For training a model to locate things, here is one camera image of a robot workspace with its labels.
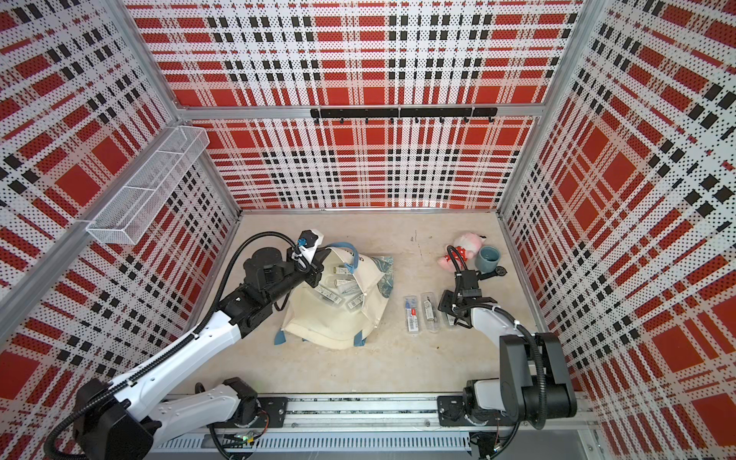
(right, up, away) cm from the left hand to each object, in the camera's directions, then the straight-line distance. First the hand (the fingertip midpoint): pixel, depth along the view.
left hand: (331, 248), depth 75 cm
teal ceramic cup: (+50, -5, +24) cm, 56 cm away
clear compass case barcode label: (-4, -16, +18) cm, 25 cm away
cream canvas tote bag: (+2, -19, +18) cm, 26 cm away
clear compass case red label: (+23, -22, +16) cm, 35 cm away
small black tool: (+55, -9, +26) cm, 62 cm away
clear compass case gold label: (+29, -21, +16) cm, 39 cm away
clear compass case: (+34, -23, +14) cm, 43 cm away
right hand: (+36, -19, +17) cm, 44 cm away
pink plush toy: (+43, -1, +26) cm, 50 cm away
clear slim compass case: (+2, -13, +20) cm, 24 cm away
